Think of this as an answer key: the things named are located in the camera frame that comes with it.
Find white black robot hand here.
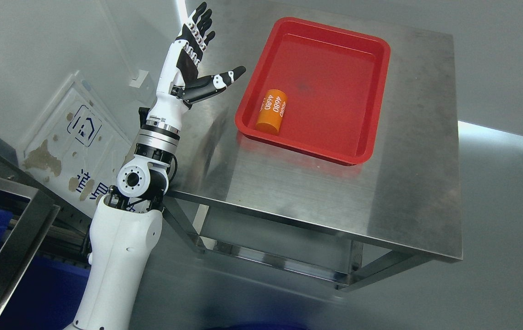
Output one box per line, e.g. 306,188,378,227
140,1,246,134

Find orange cylindrical capacitor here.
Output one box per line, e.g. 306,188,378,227
254,88,288,136

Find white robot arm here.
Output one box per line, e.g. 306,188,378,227
66,115,182,330

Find metal shelf rack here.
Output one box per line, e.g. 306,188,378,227
0,115,106,330

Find white sign board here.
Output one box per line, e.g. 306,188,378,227
15,71,138,217

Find red plastic tray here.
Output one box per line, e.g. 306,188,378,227
235,17,391,166

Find blue bin lower left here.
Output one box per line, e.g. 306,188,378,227
0,209,89,330

